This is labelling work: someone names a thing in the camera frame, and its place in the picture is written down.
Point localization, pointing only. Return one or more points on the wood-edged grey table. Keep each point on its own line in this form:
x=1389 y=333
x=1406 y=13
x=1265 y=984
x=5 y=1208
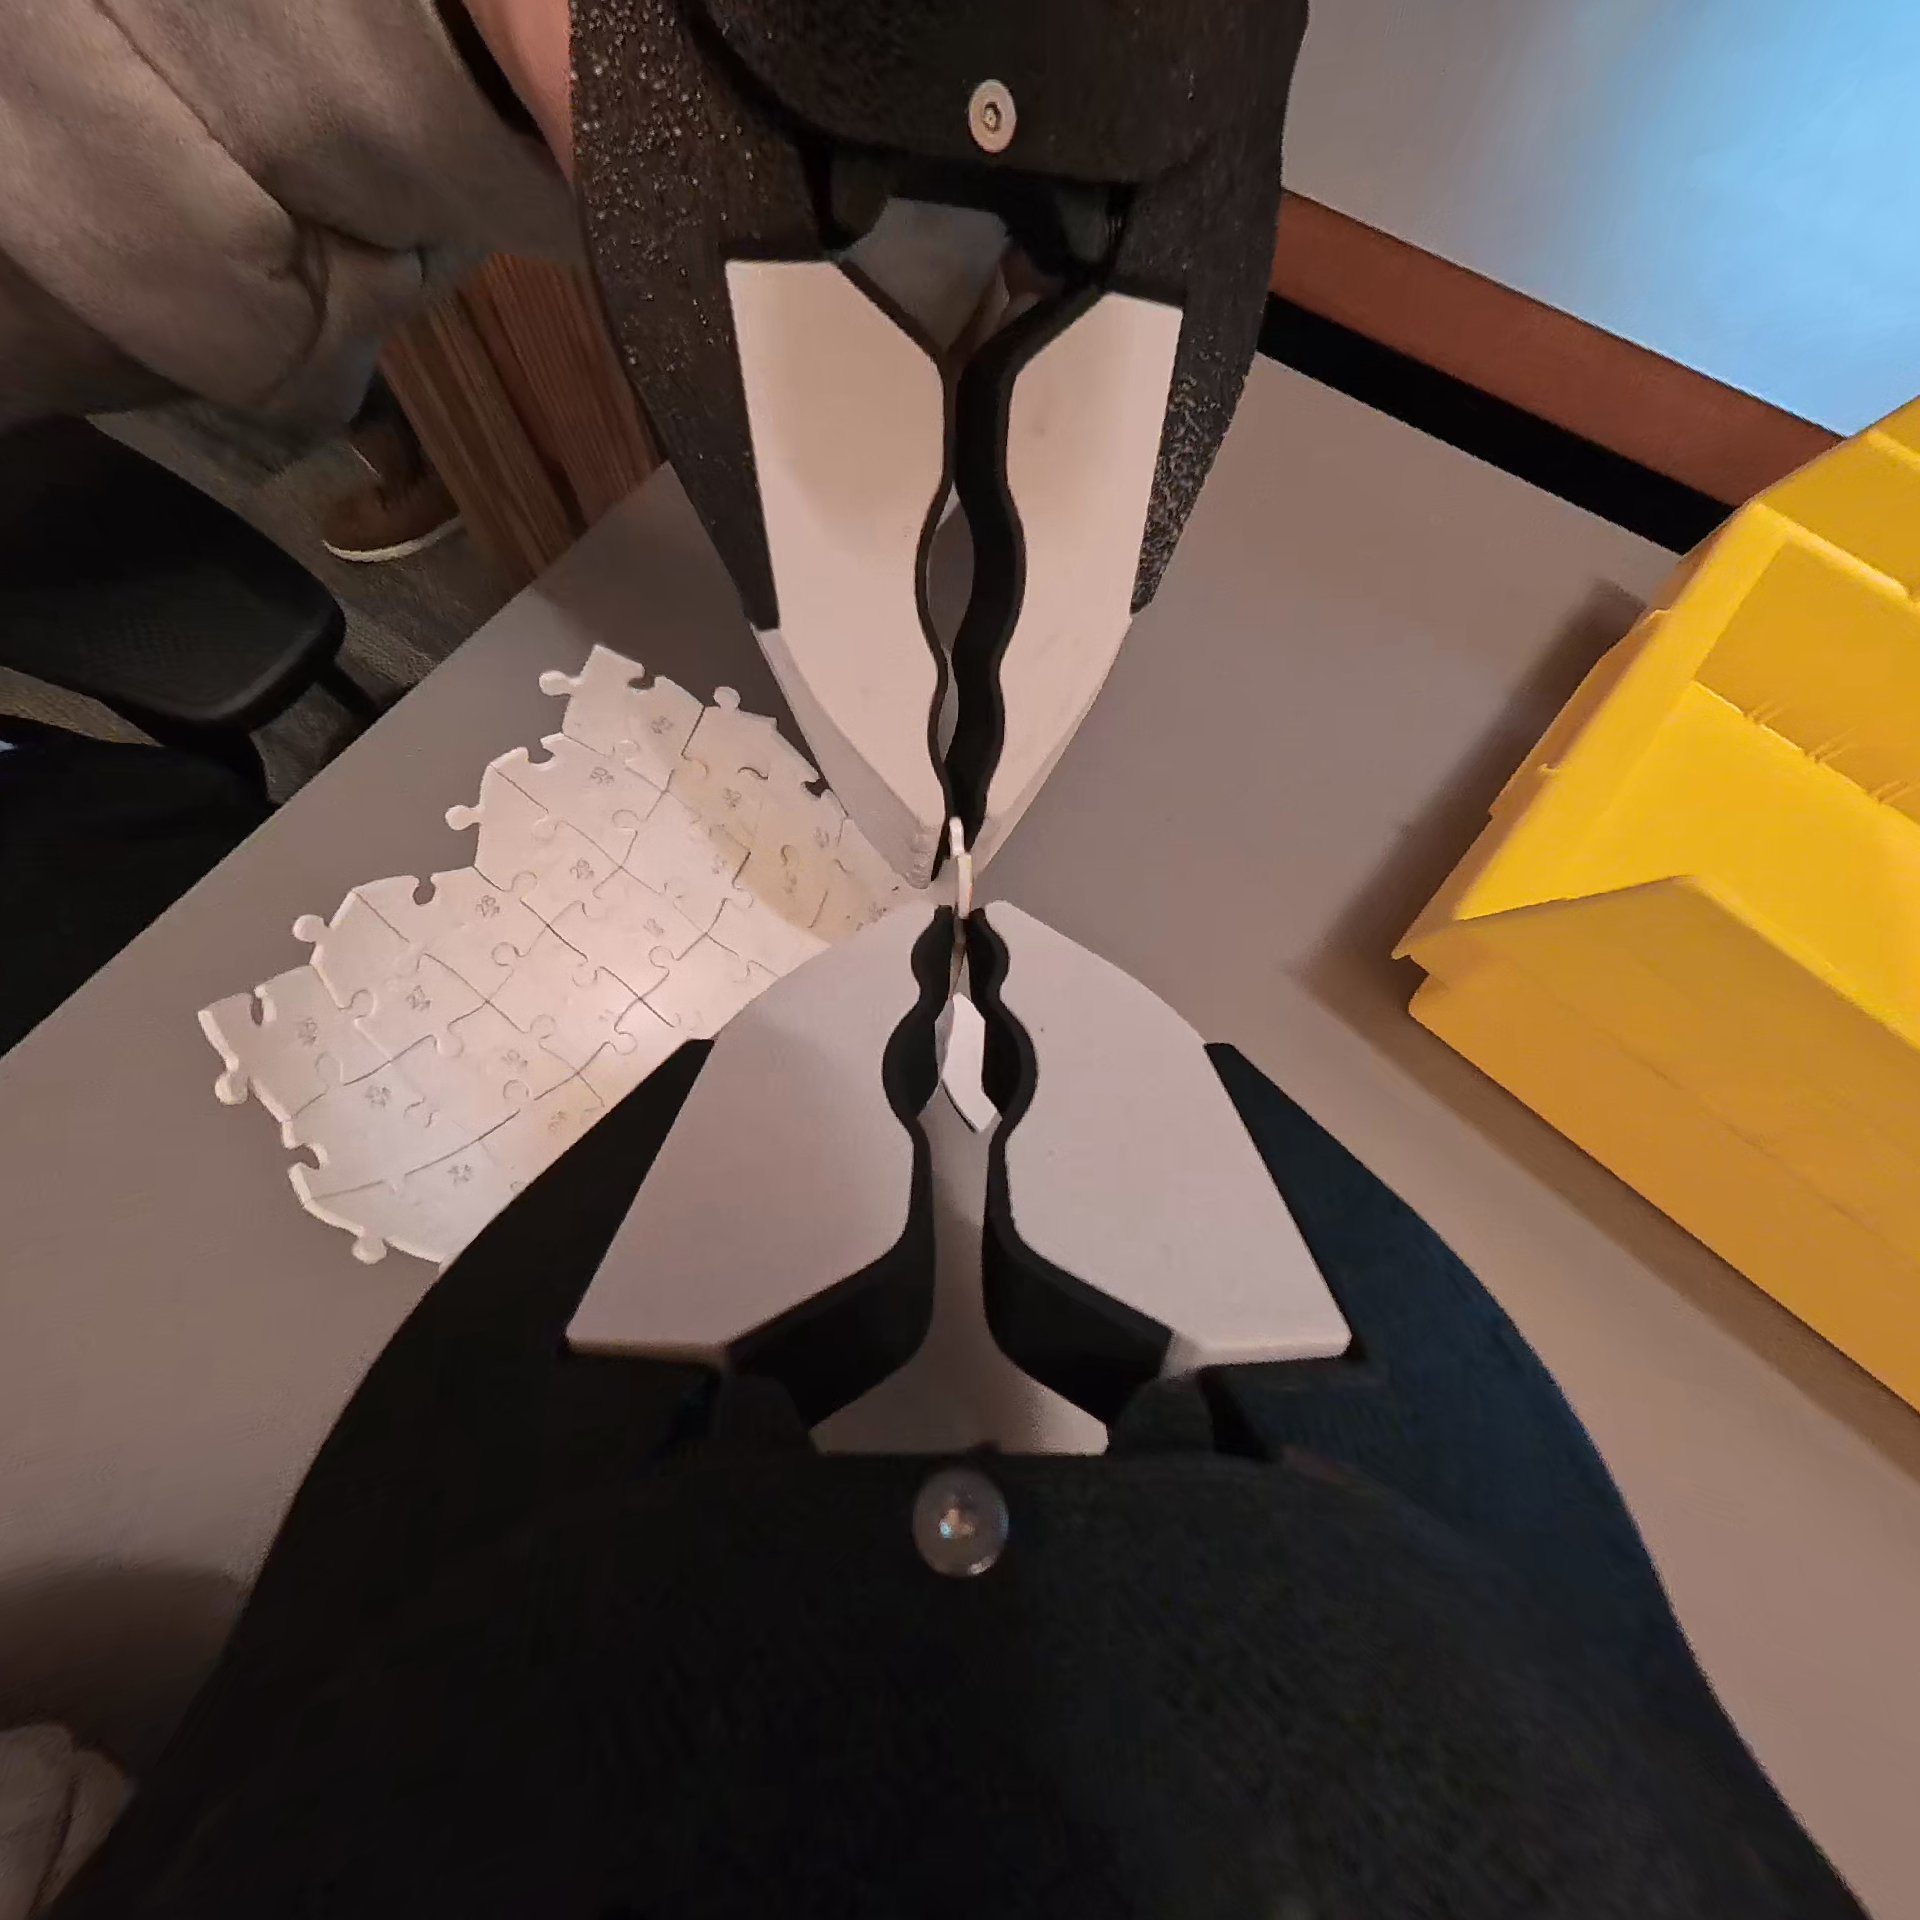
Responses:
x=1652 y=182

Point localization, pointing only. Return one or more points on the person's black trousers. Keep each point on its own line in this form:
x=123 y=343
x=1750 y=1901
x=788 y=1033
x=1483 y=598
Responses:
x=107 y=886

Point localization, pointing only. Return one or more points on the person's brown shoe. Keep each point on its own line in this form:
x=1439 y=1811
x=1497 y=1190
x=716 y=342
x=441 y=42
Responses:
x=395 y=504

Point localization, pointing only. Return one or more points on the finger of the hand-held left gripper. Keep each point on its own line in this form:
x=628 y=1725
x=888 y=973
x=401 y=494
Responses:
x=1079 y=494
x=825 y=494

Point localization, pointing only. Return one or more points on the wooden pillar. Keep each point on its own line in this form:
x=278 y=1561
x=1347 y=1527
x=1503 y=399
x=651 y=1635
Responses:
x=518 y=399

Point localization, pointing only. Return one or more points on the curved jigsaw puzzle piece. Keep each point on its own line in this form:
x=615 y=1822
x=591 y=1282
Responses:
x=968 y=1077

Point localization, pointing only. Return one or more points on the black chair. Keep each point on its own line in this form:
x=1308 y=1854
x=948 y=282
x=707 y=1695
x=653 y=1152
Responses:
x=149 y=600

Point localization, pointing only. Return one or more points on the partly built puzzle ball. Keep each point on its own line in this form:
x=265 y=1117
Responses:
x=524 y=960

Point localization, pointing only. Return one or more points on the yellow plastic bin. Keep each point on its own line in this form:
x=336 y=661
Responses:
x=1694 y=901

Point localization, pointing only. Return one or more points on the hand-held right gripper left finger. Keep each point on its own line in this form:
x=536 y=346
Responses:
x=751 y=1170

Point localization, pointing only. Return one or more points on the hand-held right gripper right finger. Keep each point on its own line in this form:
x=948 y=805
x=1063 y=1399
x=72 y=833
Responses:
x=1156 y=1185

